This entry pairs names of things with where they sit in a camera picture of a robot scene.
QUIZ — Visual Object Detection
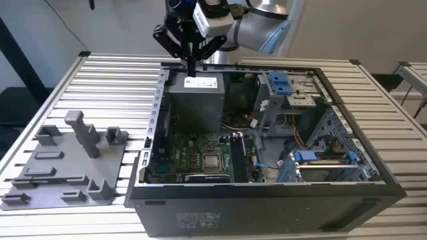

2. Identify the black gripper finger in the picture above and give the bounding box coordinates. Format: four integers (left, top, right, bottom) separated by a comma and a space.
191, 35, 228, 77
152, 23, 193, 77

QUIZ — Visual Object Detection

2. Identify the blue drive bay latch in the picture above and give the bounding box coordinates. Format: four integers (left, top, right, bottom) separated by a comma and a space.
268, 71, 293, 96

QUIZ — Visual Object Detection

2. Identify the grey power supply unit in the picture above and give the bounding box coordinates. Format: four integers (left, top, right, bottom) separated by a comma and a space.
164, 72, 225, 133

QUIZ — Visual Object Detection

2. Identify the white plastic connector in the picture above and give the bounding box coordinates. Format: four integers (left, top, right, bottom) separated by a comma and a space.
256, 99, 271, 113

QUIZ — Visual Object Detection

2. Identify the grey metal drive cage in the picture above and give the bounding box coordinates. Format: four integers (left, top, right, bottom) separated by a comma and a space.
252, 71, 330, 137

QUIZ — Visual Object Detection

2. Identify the green motherboard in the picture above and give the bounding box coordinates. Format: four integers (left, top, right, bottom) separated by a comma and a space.
145, 132, 268, 185

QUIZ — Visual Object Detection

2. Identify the silver topped CPU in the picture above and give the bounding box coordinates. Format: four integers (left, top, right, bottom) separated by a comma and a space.
203, 154, 223, 170

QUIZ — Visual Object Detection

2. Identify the black low furniture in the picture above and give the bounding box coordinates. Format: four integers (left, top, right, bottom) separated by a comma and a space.
0, 86, 53, 128

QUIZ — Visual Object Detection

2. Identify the hard disk in blue carrier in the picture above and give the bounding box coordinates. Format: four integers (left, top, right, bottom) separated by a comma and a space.
276, 149, 364, 183

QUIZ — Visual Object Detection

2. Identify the black graphics card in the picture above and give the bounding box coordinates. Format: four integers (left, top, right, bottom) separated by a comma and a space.
183, 173, 233, 184

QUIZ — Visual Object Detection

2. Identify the grey plastic parts rack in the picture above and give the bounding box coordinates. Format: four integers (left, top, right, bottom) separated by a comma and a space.
0, 109, 131, 212

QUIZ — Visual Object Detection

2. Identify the silver slatted side table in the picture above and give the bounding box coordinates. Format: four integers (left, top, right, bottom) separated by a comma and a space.
388, 61, 427, 121

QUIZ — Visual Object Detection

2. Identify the black open PC case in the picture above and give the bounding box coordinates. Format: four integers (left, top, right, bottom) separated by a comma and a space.
123, 61, 408, 238

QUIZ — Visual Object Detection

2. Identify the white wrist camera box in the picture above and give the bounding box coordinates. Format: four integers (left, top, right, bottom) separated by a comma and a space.
192, 0, 235, 39

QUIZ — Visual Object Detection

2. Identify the black camera cable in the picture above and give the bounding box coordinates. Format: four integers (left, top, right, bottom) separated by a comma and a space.
228, 0, 256, 20

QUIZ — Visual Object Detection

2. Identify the power supply wire bundle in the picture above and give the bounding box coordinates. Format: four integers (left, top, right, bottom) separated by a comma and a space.
220, 111, 260, 132

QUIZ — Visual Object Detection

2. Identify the black slanted stand post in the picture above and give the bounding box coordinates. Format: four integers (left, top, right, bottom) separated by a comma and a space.
0, 16, 47, 90

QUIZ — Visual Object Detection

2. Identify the blue tipped data wire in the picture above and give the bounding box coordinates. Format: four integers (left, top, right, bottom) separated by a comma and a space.
253, 161, 283, 170

